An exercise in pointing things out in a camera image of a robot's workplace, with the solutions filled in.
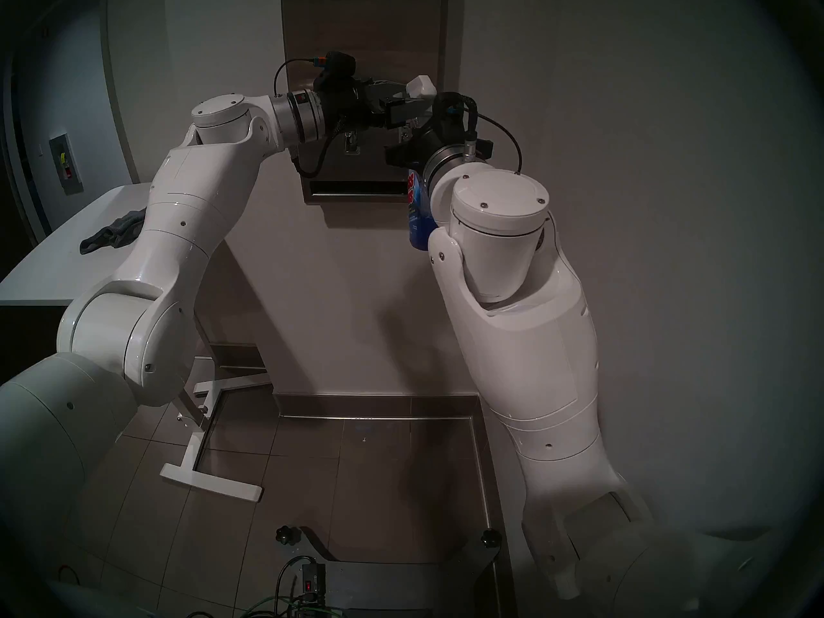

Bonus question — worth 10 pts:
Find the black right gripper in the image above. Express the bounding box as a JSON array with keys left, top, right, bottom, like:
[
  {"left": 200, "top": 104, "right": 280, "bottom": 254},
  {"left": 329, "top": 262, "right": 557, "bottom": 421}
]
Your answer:
[{"left": 385, "top": 124, "right": 495, "bottom": 172}]

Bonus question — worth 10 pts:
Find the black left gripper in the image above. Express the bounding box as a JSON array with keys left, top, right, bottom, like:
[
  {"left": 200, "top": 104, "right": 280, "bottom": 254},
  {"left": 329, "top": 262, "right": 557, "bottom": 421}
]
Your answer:
[{"left": 315, "top": 70, "right": 429, "bottom": 135}]

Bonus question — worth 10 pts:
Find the blue glass cleaner spray bottle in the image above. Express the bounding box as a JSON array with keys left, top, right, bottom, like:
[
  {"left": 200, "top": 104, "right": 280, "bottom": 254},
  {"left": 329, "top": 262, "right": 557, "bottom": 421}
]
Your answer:
[{"left": 404, "top": 75, "right": 440, "bottom": 250}]

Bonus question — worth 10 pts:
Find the grey cloth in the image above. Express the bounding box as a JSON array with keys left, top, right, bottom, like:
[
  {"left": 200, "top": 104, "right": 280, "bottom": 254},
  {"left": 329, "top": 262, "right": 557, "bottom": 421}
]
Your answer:
[{"left": 79, "top": 208, "right": 145, "bottom": 256}]

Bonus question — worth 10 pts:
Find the white table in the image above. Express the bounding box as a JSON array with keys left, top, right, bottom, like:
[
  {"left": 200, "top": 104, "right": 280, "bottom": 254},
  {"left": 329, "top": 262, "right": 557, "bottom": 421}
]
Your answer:
[{"left": 0, "top": 184, "right": 271, "bottom": 503}]

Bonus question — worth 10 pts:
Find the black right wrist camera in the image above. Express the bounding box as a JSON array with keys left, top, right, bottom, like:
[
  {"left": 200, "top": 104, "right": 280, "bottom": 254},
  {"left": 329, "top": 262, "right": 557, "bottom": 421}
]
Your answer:
[{"left": 433, "top": 92, "right": 477, "bottom": 131}]

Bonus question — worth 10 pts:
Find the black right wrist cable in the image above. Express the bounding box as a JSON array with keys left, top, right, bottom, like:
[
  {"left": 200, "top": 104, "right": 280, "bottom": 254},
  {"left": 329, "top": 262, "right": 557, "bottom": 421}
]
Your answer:
[{"left": 467, "top": 98, "right": 522, "bottom": 173}]

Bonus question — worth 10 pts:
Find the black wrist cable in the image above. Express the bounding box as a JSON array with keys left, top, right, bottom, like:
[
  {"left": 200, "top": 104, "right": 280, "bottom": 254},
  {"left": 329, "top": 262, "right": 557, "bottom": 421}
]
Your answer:
[
  {"left": 274, "top": 57, "right": 335, "bottom": 176},
  {"left": 467, "top": 98, "right": 522, "bottom": 173}
]

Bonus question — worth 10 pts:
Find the stainless steel wall dispenser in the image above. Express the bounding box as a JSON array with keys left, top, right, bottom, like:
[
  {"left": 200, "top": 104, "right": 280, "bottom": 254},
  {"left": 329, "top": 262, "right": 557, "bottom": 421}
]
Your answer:
[{"left": 281, "top": 0, "right": 449, "bottom": 205}]

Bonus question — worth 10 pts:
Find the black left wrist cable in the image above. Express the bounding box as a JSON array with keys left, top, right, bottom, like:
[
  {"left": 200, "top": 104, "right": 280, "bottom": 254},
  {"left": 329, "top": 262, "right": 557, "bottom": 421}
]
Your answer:
[{"left": 274, "top": 57, "right": 335, "bottom": 176}]

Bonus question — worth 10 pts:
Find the grey wall alarm box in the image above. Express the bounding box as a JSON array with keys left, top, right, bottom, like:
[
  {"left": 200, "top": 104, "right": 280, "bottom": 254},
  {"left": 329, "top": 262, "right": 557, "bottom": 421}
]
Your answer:
[{"left": 48, "top": 133, "right": 84, "bottom": 196}]

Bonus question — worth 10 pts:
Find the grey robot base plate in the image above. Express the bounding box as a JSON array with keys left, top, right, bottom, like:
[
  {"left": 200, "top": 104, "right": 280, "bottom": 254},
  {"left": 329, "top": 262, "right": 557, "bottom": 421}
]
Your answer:
[{"left": 303, "top": 527, "right": 503, "bottom": 618}]

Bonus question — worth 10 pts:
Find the black power box red switch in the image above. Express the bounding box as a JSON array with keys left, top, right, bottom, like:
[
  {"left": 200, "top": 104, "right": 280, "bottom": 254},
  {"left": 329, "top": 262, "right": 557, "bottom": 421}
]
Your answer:
[{"left": 297, "top": 561, "right": 327, "bottom": 603}]

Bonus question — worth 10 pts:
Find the black base cable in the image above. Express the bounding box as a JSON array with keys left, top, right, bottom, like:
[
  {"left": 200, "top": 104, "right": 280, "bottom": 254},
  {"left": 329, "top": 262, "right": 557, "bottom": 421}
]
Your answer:
[{"left": 276, "top": 556, "right": 319, "bottom": 608}]

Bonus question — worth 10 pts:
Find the green cable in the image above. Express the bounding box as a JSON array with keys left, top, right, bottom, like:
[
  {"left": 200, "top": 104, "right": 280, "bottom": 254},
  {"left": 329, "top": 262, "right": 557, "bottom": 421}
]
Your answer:
[{"left": 241, "top": 594, "right": 329, "bottom": 618}]

